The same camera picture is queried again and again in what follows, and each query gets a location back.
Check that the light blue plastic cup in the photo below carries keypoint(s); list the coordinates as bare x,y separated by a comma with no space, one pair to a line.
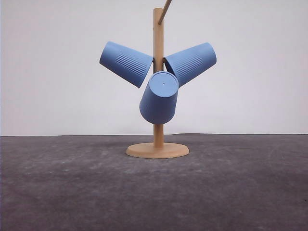
159,101

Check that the light blue ribbed cup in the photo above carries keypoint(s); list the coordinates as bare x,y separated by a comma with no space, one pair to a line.
191,63
128,64

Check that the wooden cup tree stand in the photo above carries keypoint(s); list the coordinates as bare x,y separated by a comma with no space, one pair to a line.
158,149

